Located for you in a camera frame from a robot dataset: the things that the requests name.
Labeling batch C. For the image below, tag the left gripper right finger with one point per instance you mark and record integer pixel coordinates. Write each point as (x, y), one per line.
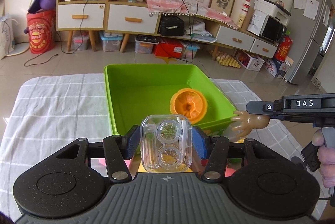
(213, 149)

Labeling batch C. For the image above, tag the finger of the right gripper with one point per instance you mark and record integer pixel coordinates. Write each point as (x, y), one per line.
(263, 107)

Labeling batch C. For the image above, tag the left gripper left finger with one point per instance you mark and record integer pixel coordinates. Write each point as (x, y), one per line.
(116, 150)

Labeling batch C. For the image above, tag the clear plastic case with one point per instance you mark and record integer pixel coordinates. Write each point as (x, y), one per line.
(166, 144)

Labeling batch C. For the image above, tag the person right hand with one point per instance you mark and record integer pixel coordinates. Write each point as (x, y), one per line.
(325, 155)

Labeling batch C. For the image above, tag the pink block toy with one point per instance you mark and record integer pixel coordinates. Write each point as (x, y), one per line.
(102, 163)

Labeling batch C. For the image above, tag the yellow toy pot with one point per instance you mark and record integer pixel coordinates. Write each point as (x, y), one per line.
(236, 143)

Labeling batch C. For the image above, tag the green plastic storage box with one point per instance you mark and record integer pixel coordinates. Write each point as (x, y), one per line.
(135, 91)

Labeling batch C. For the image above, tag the yellow egg tray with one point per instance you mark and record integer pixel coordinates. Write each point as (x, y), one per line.
(226, 60)

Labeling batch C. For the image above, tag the grey checked table cloth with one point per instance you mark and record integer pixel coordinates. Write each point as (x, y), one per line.
(51, 112)

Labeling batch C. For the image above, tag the silver refrigerator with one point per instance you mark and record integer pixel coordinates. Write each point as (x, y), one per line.
(309, 23)

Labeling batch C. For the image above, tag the red box under cabinet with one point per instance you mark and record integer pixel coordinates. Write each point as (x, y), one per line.
(168, 48)

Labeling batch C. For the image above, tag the black bag on shelf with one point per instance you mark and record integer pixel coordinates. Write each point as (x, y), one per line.
(171, 25)

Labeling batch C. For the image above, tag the red cartoon bucket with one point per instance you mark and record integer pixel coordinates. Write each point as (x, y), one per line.
(40, 28)

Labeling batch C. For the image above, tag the pink cloth on cabinet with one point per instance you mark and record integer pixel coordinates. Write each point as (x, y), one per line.
(178, 7)

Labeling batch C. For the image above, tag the white paper shopping bag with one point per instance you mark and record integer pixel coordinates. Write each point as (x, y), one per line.
(6, 36)

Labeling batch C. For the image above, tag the wooden white drawer cabinet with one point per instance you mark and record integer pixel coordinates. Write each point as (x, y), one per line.
(144, 17)

